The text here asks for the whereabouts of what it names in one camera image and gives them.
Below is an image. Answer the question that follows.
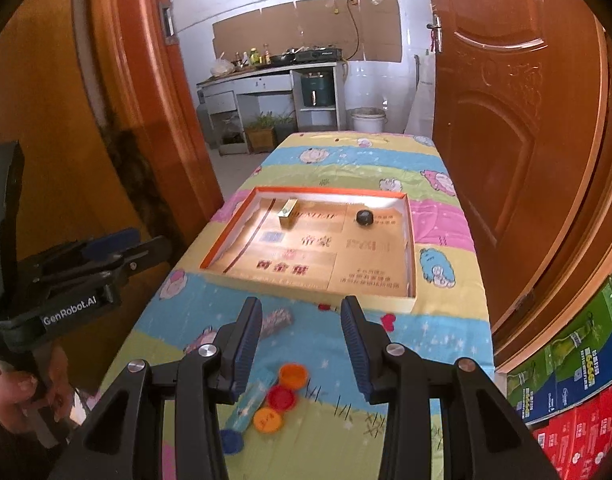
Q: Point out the wooden door frame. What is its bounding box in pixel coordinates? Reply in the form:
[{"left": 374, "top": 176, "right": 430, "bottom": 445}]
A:
[{"left": 73, "top": 0, "right": 612, "bottom": 376}]

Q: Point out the cardboard wall sheet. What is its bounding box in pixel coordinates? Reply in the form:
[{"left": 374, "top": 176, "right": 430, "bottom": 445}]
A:
[{"left": 212, "top": 0, "right": 403, "bottom": 63}]

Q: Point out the orange-rimmed cardboard box lid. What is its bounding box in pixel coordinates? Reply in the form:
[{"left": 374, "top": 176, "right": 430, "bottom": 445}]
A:
[{"left": 200, "top": 186, "right": 417, "bottom": 315}]

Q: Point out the green beer carton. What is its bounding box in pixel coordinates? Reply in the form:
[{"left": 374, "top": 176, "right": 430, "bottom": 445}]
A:
[
  {"left": 551, "top": 262, "right": 612, "bottom": 396},
  {"left": 506, "top": 355, "right": 562, "bottom": 423}
]

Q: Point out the red bottle cap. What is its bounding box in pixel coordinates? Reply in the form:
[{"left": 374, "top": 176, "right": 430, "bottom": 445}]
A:
[{"left": 267, "top": 386, "right": 299, "bottom": 411}]

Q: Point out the grey kitchen counter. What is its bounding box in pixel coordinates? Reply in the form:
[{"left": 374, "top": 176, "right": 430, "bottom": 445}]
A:
[{"left": 196, "top": 61, "right": 347, "bottom": 153}]

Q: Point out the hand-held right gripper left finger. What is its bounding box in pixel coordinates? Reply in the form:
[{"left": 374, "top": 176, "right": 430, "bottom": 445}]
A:
[{"left": 48, "top": 296, "right": 264, "bottom": 480}]

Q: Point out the black gas stove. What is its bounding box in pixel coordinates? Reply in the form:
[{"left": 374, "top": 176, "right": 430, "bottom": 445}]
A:
[{"left": 292, "top": 47, "right": 343, "bottom": 63}]

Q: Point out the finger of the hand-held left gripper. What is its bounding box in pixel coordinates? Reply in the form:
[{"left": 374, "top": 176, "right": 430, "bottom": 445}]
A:
[
  {"left": 104, "top": 236, "right": 174, "bottom": 286},
  {"left": 80, "top": 227, "right": 141, "bottom": 262}
]

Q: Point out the green air fryer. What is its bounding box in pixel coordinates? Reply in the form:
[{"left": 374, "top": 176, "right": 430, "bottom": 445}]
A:
[{"left": 300, "top": 72, "right": 335, "bottom": 108}]

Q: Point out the potted plant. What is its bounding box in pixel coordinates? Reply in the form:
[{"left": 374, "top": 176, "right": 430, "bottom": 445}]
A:
[
  {"left": 221, "top": 130, "right": 249, "bottom": 156},
  {"left": 245, "top": 112, "right": 277, "bottom": 153}
]

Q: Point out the small gold box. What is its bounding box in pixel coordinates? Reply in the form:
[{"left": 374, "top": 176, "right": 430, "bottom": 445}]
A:
[{"left": 277, "top": 199, "right": 299, "bottom": 228}]

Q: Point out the red carton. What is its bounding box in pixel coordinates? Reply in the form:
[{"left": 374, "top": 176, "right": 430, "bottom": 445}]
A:
[{"left": 531, "top": 375, "right": 612, "bottom": 480}]

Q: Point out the metal door handle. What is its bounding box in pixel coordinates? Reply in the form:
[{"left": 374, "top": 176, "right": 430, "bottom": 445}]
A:
[{"left": 427, "top": 14, "right": 444, "bottom": 53}]

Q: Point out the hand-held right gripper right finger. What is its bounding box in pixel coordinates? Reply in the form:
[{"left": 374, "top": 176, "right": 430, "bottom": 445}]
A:
[{"left": 340, "top": 295, "right": 562, "bottom": 480}]

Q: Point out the black hanging cable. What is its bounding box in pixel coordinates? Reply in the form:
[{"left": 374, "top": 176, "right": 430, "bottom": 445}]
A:
[{"left": 348, "top": 0, "right": 361, "bottom": 61}]

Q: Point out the person's left hand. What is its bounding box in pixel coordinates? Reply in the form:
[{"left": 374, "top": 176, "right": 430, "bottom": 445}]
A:
[{"left": 0, "top": 347, "right": 75, "bottom": 433}]

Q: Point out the orange bottle cap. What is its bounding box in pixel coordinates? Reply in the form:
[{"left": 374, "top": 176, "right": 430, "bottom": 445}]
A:
[
  {"left": 278, "top": 363, "right": 309, "bottom": 387},
  {"left": 253, "top": 407, "right": 285, "bottom": 434}
]

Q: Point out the blue bottle cap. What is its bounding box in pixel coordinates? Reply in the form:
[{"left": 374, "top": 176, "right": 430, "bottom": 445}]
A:
[{"left": 221, "top": 429, "right": 245, "bottom": 455}]

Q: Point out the brown wooden door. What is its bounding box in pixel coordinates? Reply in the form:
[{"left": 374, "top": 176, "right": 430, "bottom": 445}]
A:
[{"left": 426, "top": 0, "right": 609, "bottom": 361}]

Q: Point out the white bucket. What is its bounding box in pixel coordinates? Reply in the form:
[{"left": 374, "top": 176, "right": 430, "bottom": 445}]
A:
[{"left": 349, "top": 107, "right": 387, "bottom": 133}]

